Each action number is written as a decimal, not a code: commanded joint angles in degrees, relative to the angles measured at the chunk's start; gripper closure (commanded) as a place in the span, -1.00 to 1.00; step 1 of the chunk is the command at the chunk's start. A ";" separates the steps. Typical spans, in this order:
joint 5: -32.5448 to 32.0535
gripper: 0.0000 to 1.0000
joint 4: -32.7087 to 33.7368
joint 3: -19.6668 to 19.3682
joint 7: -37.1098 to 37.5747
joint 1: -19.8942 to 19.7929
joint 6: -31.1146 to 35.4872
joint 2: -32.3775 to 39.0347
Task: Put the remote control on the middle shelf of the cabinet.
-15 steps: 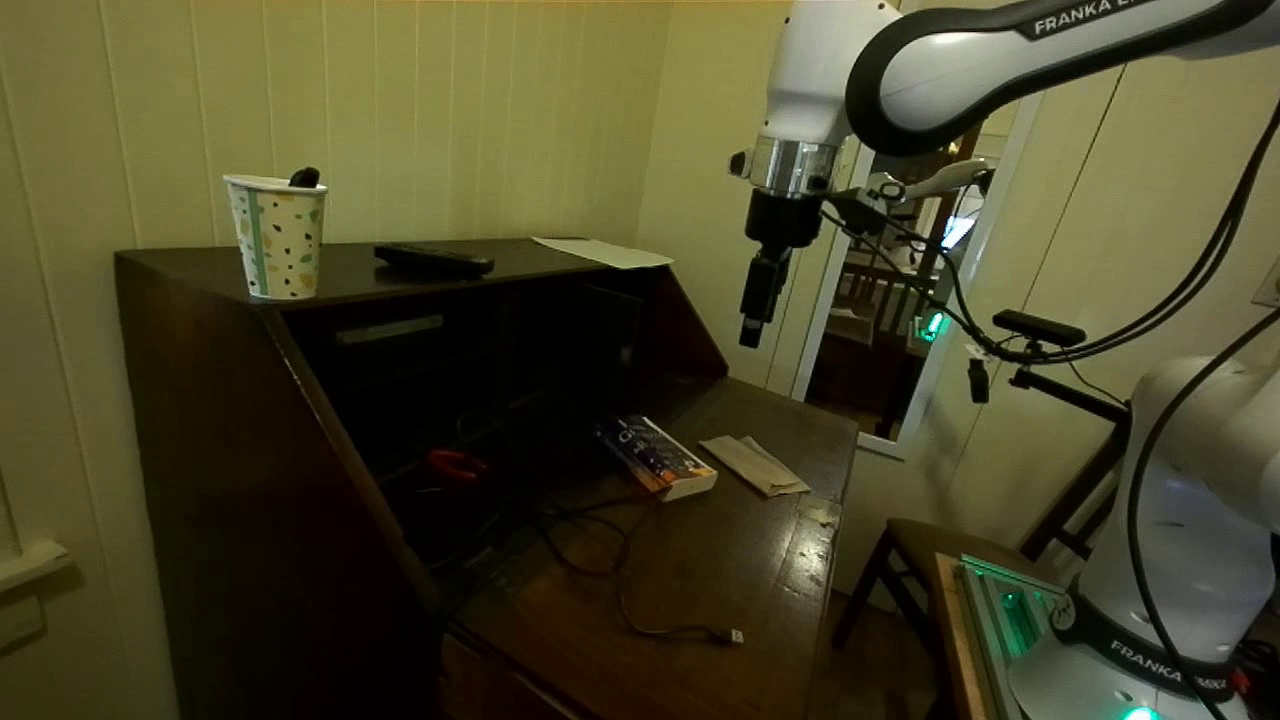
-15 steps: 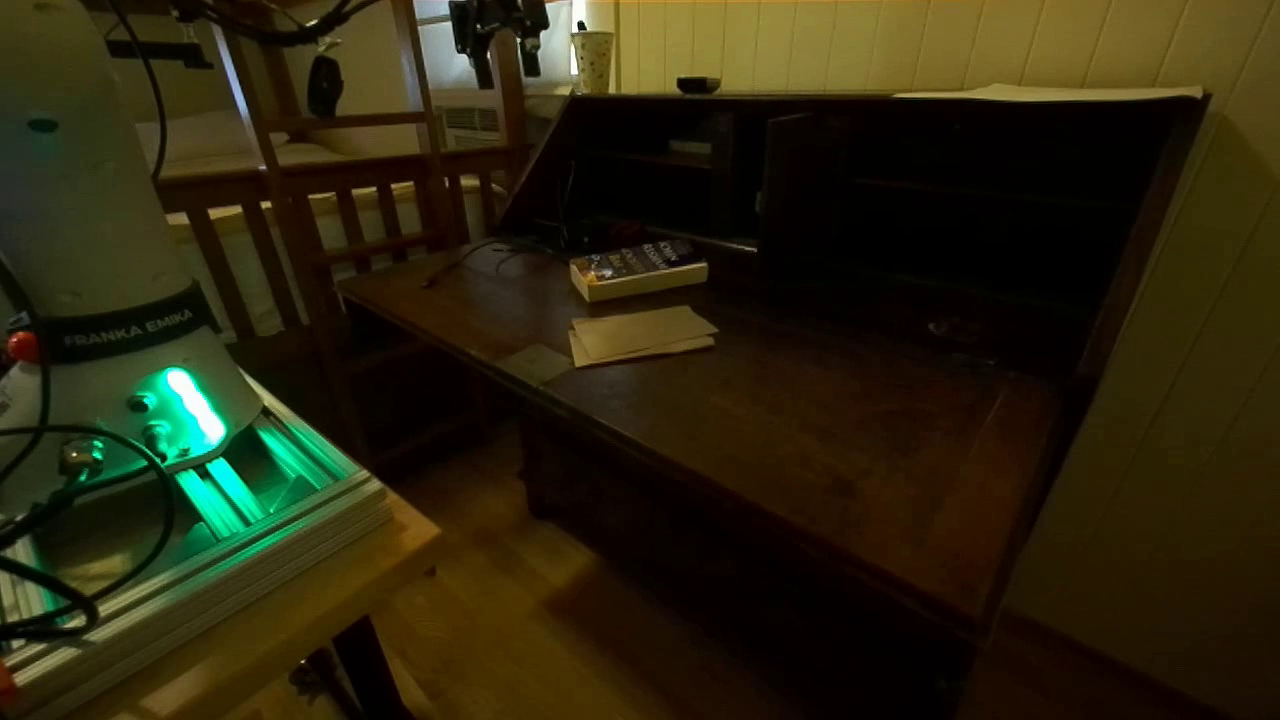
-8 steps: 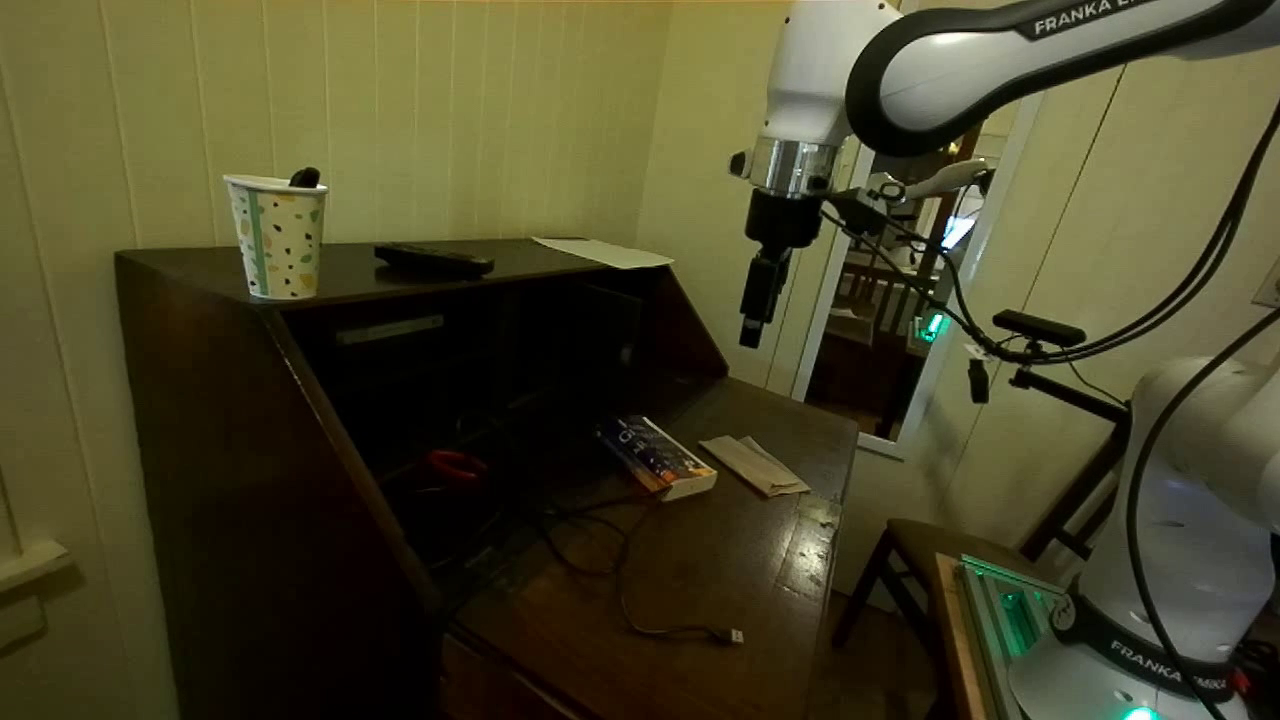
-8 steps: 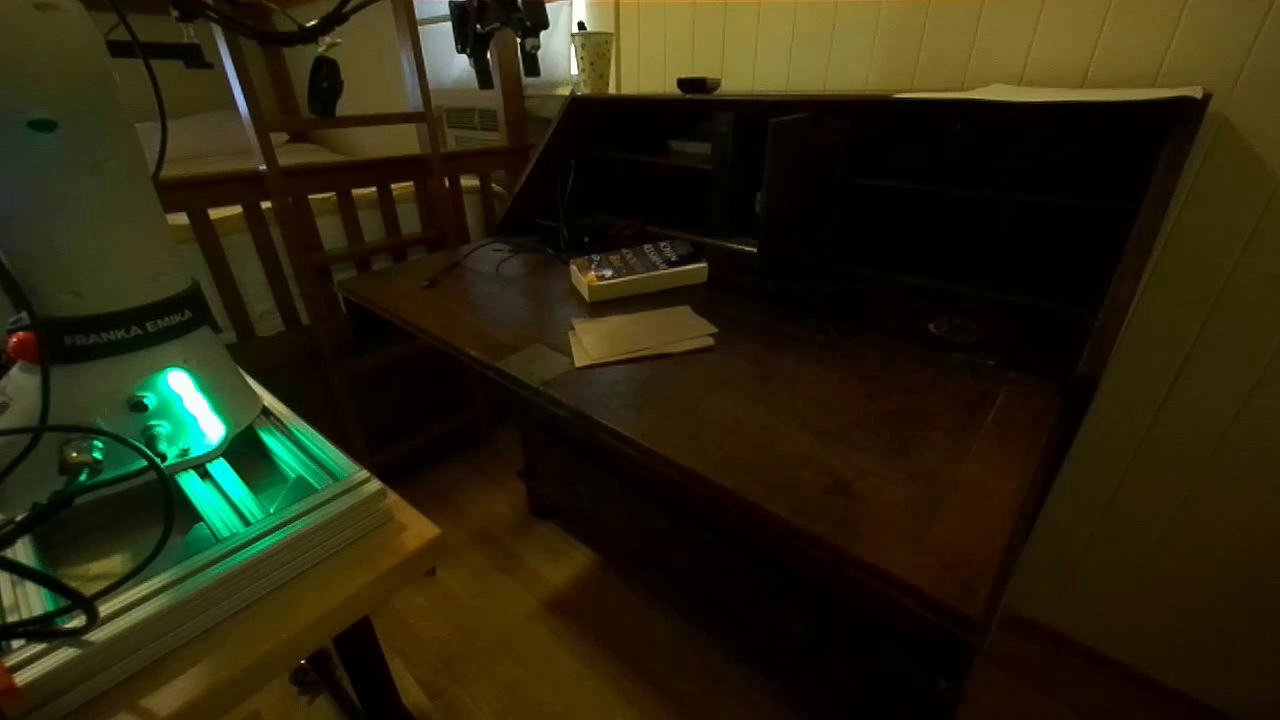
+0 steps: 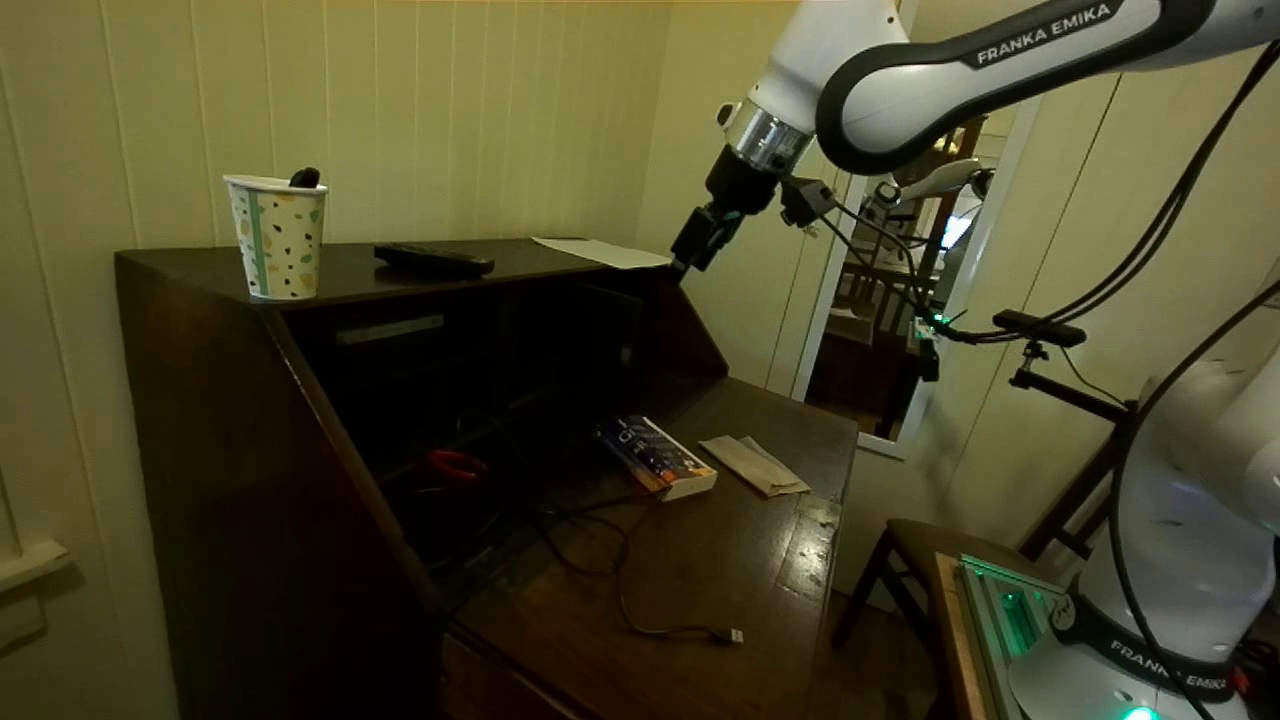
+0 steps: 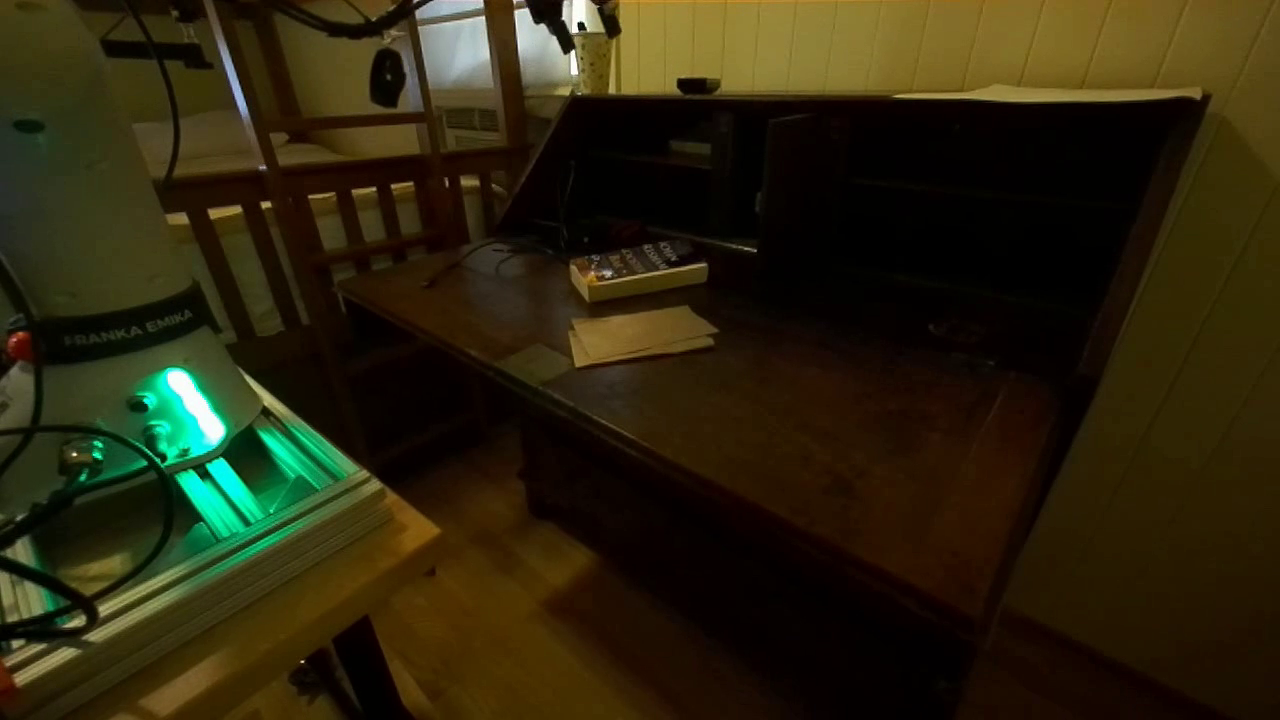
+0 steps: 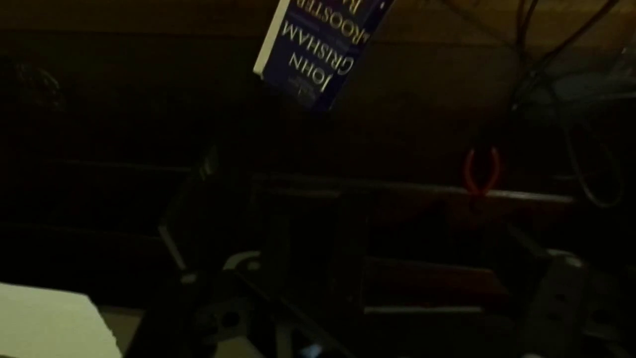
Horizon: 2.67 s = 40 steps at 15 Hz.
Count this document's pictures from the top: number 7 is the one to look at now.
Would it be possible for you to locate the white paper sheet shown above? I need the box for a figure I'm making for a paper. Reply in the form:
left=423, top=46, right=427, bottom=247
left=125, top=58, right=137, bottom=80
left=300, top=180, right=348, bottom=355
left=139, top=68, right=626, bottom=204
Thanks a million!
left=0, top=281, right=125, bottom=358

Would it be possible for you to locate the black cable with plug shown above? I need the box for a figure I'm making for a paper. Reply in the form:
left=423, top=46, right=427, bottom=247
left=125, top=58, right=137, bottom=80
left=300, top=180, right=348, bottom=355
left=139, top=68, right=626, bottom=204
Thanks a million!
left=441, top=0, right=628, bottom=212

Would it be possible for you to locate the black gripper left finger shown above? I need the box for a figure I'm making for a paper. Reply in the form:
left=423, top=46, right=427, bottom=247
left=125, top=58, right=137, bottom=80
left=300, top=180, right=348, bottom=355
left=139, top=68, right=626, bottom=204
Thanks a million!
left=157, top=146, right=225, bottom=283

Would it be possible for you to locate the dark wooden secretary cabinet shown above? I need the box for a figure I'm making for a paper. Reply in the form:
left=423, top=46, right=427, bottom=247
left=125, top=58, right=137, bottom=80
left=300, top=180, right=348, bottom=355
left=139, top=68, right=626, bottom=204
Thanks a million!
left=0, top=0, right=636, bottom=358

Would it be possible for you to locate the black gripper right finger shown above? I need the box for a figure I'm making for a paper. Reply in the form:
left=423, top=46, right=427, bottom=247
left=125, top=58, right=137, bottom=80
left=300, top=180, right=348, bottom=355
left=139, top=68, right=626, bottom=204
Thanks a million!
left=509, top=227, right=592, bottom=335

